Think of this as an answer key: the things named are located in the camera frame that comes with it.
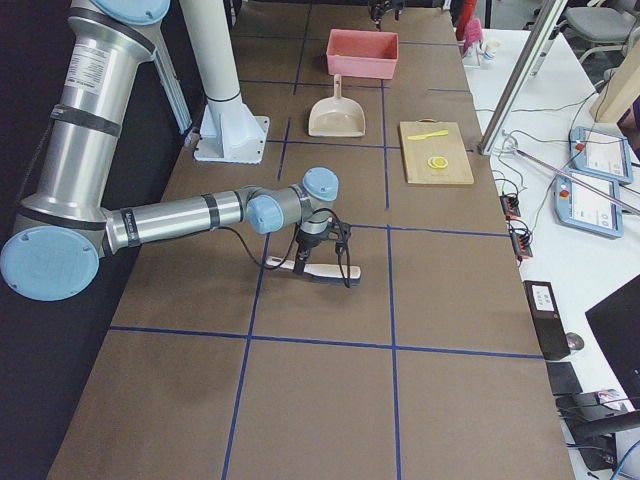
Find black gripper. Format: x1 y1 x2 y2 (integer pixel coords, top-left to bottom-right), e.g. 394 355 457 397
293 222 351 274
368 0 404 25

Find beige brush black bristles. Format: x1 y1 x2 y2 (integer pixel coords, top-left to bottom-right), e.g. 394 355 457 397
266 256 361 287

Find beige plastic dustpan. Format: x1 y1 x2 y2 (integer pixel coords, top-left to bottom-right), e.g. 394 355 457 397
308 74 366 138

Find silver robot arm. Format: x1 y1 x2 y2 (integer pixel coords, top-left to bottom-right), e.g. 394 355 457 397
1 1 360 301

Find pink plastic bin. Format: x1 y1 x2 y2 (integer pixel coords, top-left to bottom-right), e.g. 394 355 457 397
326 29 399 80

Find paper cup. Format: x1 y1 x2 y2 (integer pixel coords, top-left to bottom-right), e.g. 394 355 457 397
482 39 501 62

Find lemon slice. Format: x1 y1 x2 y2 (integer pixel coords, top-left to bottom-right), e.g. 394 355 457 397
427 156 449 170

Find yellow plastic knife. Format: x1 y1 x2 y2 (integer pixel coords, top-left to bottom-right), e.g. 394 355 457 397
407 129 449 141

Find wooden cutting board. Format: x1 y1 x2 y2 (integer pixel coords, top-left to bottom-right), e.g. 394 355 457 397
399 121 474 186

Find orange connector block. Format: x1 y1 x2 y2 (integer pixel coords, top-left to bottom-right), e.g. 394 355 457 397
508 219 533 261

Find office chair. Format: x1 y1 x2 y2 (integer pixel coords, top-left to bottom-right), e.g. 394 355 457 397
564 1 639 64

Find black box with label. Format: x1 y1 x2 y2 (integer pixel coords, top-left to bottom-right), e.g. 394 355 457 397
523 280 570 361

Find near teach pendant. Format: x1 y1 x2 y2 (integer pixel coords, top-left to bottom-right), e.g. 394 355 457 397
554 169 623 239

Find teach pendant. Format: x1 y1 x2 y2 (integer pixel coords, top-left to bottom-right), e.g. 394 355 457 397
569 127 634 184
554 169 623 239

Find far teach pendant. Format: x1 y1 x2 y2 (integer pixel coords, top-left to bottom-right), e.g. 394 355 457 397
569 127 634 184

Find black monitor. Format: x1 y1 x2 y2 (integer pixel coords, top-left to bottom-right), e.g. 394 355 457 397
586 288 639 397

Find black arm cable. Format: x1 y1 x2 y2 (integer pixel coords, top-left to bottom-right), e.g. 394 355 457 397
214 208 354 290

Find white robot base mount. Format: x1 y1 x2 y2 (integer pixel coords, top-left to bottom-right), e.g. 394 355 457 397
180 0 270 164

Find aluminium frame post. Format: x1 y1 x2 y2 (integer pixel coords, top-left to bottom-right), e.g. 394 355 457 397
478 0 568 156

